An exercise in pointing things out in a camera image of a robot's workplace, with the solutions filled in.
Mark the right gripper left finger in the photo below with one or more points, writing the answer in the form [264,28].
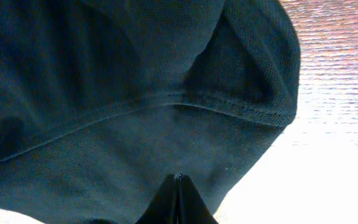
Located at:
[163,207]

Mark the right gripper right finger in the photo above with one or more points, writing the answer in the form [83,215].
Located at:
[191,208]

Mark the black t-shirt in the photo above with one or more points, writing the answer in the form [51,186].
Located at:
[101,100]

